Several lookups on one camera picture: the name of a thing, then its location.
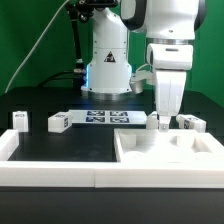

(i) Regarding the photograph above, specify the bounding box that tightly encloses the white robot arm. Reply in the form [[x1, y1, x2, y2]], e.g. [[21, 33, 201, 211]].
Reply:
[[82, 0, 206, 131]]

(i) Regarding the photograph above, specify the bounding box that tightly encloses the white cable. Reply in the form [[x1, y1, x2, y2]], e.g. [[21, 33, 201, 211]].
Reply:
[[3, 0, 72, 94]]

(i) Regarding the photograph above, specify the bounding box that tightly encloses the white square tabletop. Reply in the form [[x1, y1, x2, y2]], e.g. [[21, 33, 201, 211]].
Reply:
[[114, 129, 224, 164]]

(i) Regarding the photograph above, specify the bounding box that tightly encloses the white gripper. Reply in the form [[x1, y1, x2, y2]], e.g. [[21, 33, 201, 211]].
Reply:
[[147, 43, 193, 132]]

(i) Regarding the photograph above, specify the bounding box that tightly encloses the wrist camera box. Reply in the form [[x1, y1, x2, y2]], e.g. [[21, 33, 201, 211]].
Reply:
[[129, 70, 155, 94]]

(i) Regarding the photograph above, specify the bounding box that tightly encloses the black cable bundle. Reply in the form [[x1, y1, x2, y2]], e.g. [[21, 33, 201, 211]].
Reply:
[[37, 0, 88, 88]]

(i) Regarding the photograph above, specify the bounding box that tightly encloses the white U-shaped fence wall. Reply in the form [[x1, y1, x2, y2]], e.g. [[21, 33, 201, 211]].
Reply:
[[0, 129, 224, 189]]

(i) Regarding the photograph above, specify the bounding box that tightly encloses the white marker base plate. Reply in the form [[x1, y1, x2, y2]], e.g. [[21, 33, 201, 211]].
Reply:
[[70, 110, 147, 125]]

